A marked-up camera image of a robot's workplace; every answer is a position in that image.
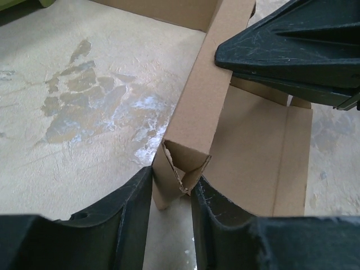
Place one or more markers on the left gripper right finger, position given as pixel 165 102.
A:
pixel 229 237

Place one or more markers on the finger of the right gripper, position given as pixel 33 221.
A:
pixel 338 98
pixel 307 42

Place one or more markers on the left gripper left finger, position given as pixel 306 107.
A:
pixel 109 234

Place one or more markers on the brown paper box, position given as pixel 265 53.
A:
pixel 246 139

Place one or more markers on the olive green plastic basket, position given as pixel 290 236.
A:
pixel 12 10

